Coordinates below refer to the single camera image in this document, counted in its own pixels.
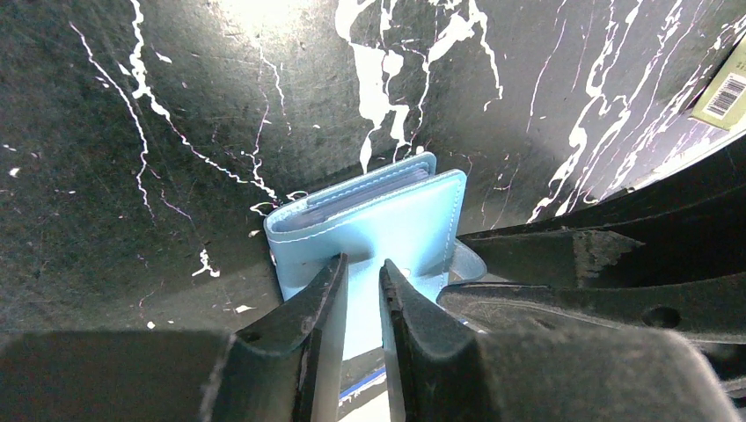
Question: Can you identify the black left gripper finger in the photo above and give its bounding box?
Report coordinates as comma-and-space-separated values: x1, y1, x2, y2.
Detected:
379, 261, 741, 421
437, 273, 745, 344
462, 139, 745, 288
1, 254, 348, 421

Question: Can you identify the blue card holder wallet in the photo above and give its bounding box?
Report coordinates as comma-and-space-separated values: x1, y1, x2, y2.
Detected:
264, 152, 486, 360

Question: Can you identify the white red small box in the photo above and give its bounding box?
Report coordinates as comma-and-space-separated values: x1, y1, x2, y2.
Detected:
691, 44, 745, 131

